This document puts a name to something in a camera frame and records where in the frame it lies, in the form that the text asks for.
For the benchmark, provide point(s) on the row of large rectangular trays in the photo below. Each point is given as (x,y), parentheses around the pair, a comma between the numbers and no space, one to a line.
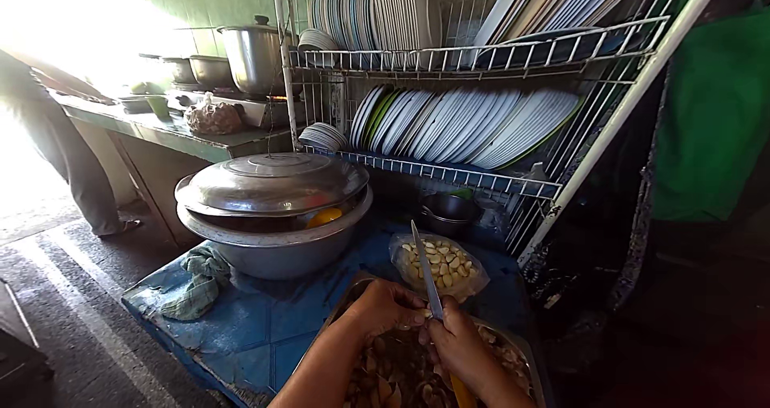
(556,2)

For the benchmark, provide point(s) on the pile of peeled garlic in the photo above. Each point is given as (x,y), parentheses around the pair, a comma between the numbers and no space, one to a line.
(448,266)

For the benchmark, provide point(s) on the row of white oval plates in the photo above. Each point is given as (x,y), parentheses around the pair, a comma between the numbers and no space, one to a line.
(454,122)

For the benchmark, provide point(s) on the green tiled kitchen counter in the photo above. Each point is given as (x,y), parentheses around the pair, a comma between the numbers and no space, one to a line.
(198,146)

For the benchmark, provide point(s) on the large grey metal basin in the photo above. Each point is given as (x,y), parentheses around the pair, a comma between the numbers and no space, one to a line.
(283,254)

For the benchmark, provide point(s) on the person's right thumb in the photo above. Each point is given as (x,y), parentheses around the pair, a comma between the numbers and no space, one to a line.
(438,332)

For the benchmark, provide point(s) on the person's right forearm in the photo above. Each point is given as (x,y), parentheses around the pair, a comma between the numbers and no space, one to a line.
(502,389)

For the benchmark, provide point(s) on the pale green cloth rag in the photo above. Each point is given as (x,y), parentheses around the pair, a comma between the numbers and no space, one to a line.
(195,293)

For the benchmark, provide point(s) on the large green cloth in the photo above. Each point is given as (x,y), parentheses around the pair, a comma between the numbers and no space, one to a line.
(710,119)

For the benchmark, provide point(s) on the yellow plastic scoop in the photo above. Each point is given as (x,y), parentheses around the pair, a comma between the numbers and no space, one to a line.
(325,217)

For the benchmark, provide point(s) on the black cooking pot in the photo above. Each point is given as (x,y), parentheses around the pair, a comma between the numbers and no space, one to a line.
(446,210)

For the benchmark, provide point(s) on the stack of small white saucers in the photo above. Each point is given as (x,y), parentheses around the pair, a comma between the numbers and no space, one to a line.
(323,137)

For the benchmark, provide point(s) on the person's left hand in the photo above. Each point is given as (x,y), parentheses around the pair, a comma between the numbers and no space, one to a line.
(379,309)

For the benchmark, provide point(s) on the person's left fingers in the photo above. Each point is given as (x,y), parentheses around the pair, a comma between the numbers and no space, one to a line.
(407,295)

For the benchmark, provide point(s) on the rectangular metal tray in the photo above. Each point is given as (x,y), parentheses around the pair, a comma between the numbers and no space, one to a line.
(535,360)

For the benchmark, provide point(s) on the person's right hand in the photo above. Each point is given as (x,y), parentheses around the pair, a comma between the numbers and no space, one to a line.
(457,337)

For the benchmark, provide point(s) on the stack of small white bowls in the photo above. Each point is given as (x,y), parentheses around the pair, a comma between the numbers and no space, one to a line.
(317,39)

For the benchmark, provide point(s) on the large round metal lid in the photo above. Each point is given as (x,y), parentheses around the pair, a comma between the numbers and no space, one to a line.
(270,185)

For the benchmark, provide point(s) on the person's left thumb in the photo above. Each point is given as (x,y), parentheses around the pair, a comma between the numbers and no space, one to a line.
(411,319)

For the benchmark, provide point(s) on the crumpled translucent plastic bag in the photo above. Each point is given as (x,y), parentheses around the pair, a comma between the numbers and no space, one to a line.
(493,216)

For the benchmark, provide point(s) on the person's left forearm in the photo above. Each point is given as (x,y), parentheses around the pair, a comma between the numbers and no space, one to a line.
(328,369)

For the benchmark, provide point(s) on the small green object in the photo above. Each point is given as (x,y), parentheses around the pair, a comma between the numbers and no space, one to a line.
(462,194)

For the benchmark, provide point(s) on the row of beige blue plates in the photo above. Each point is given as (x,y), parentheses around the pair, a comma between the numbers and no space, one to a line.
(394,14)

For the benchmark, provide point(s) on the person's right fingers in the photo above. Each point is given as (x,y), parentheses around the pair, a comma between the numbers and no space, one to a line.
(423,336)

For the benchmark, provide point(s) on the blue tiled table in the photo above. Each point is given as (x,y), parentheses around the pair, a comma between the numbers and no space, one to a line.
(240,330)

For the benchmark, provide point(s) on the clear plastic bag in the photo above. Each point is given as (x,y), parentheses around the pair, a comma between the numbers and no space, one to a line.
(478,284)

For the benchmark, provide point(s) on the pile of unpeeled garlic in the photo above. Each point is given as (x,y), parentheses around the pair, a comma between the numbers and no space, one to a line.
(382,372)

